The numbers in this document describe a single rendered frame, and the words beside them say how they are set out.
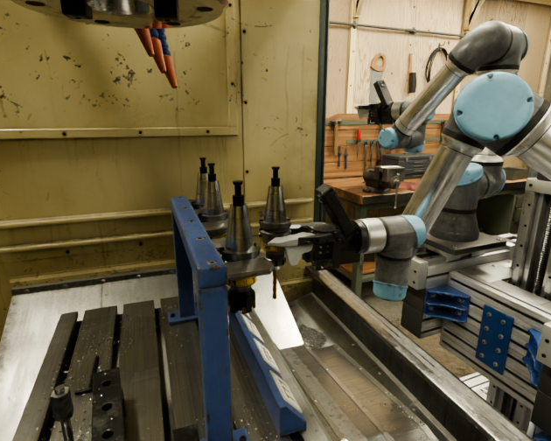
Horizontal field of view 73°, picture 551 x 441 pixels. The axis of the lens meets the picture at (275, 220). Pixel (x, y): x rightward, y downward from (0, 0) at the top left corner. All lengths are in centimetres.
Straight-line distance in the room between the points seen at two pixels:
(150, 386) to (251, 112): 94
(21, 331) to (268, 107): 108
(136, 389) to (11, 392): 51
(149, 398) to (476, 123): 78
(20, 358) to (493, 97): 133
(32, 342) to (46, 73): 80
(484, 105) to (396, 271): 37
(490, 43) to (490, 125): 57
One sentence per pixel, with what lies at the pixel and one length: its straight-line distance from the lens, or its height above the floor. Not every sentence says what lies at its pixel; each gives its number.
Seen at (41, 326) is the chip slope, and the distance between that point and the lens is 139.
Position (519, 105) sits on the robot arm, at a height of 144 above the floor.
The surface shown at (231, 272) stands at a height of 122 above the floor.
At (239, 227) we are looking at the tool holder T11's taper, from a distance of 55.
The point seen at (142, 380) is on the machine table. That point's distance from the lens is 87.
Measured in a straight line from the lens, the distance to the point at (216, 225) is 73.
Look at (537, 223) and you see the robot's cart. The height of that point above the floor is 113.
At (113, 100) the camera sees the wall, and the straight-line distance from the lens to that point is 133.
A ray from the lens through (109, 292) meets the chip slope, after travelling 142.
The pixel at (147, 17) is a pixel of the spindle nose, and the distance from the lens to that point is 37.
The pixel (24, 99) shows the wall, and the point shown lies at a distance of 136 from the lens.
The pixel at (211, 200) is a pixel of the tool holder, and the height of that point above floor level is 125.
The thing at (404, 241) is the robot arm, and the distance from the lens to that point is 84.
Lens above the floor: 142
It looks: 16 degrees down
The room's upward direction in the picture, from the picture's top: straight up
